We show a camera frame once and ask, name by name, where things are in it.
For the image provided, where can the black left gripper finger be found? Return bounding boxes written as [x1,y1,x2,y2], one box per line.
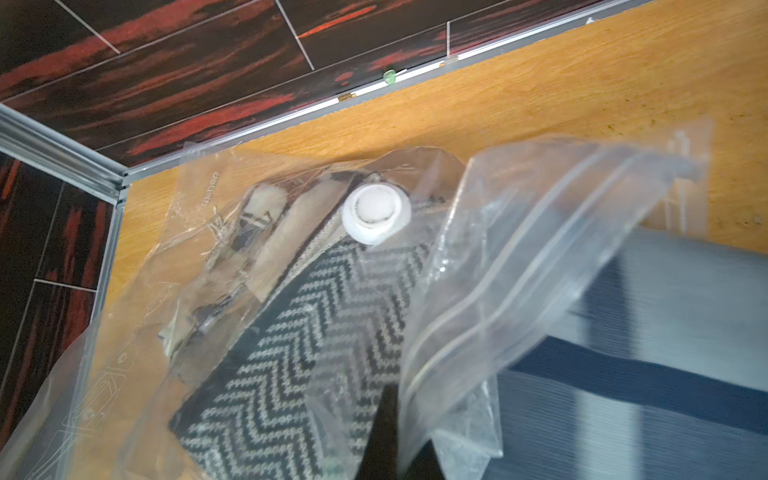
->
[354,384,446,480]

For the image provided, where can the black white herringbone scarf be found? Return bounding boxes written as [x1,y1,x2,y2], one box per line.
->
[169,237,429,479]

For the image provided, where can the clear plastic vacuum bag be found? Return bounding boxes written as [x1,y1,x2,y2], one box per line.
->
[1,119,714,479]

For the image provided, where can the blue grey striped scarf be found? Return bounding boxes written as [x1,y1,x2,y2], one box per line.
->
[485,230,767,479]

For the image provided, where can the white vacuum bag valve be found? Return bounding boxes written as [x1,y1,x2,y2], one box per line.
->
[342,182,412,246]

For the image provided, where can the cream brown plaid scarf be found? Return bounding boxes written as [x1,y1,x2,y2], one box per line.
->
[160,173,363,386]

